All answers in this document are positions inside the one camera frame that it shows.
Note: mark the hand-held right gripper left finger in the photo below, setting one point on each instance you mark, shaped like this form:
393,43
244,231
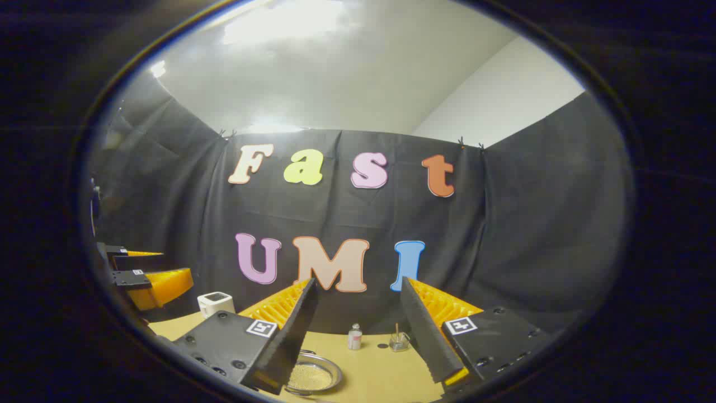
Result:
293,336

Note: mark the layer of yellow beans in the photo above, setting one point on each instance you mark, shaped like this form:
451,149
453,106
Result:
310,378

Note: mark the white toaster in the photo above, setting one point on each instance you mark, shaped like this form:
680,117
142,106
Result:
215,305

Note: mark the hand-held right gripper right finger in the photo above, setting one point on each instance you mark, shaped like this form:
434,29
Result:
425,336

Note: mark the clear bottle with pink label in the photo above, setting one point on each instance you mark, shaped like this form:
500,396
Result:
354,337

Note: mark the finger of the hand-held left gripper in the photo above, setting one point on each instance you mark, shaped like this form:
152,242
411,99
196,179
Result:
168,285
114,250

